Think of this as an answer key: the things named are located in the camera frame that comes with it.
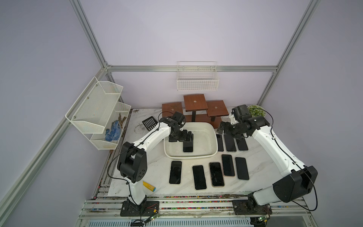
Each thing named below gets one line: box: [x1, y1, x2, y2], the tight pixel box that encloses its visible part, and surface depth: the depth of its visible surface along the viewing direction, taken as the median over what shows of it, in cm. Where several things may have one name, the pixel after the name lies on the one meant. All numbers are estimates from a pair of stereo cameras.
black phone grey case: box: [216, 133, 225, 152], surface depth 98 cm
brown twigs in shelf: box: [118, 112, 127, 129], surface depth 97 cm
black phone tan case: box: [208, 161, 225, 188], surface depth 88 cm
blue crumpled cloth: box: [104, 120, 121, 142], surface depth 90 cm
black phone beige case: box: [191, 164, 208, 192], surface depth 85 cm
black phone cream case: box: [169, 160, 182, 184], surface depth 89 cm
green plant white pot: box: [247, 104, 267, 118], surface depth 100 cm
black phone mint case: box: [182, 139, 193, 153], surface depth 97 cm
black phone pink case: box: [221, 154, 235, 176], surface depth 90 cm
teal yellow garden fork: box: [142, 180, 156, 193], surface depth 81 cm
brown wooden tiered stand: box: [161, 93, 230, 129], surface depth 102 cm
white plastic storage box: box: [163, 122, 219, 159], surface depth 100 cm
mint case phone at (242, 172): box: [235, 157, 250, 181], surface depth 91 cm
